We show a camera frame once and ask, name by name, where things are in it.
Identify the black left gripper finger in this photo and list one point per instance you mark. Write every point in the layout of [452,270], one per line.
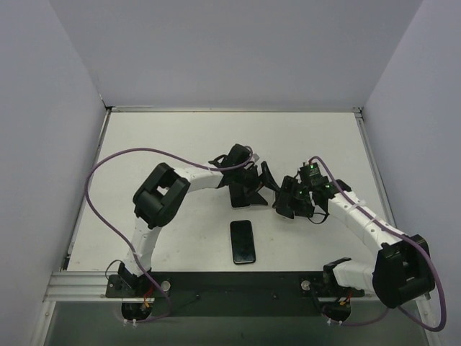
[252,194]
[267,179]

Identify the black phone in clear case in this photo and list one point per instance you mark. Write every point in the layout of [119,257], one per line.
[237,196]

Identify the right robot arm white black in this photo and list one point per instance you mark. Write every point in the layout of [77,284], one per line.
[400,272]

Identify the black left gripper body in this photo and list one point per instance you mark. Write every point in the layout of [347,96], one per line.
[252,181]

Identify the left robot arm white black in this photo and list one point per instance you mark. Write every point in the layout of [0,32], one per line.
[159,198]

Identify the black phone near base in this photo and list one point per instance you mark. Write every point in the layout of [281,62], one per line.
[242,242]

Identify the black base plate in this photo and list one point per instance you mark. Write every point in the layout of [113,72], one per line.
[214,306]

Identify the aluminium front rail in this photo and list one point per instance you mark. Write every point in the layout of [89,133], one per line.
[79,286]

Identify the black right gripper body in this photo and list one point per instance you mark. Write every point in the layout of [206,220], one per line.
[287,196]

